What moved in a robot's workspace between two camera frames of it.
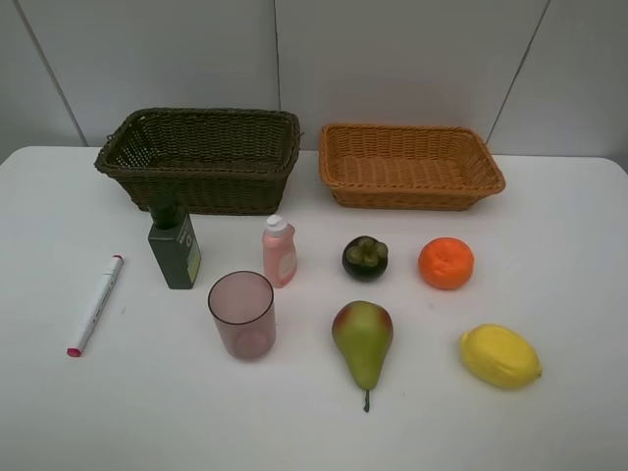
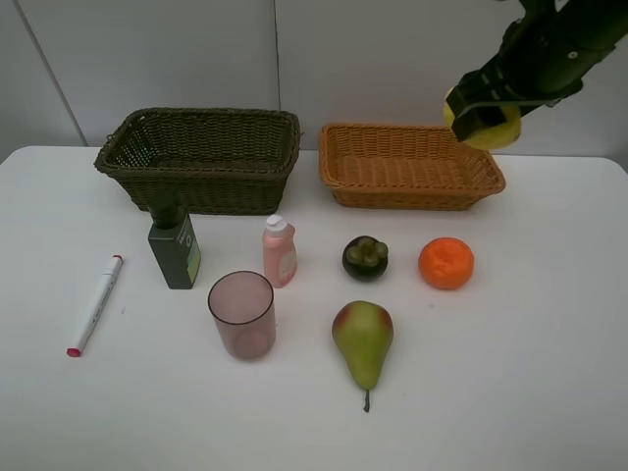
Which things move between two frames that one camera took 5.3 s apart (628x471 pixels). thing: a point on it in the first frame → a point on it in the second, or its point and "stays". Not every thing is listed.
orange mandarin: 445,262 stays
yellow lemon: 499,356 → 490,135
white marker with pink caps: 95,307 stays
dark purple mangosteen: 364,258 stays
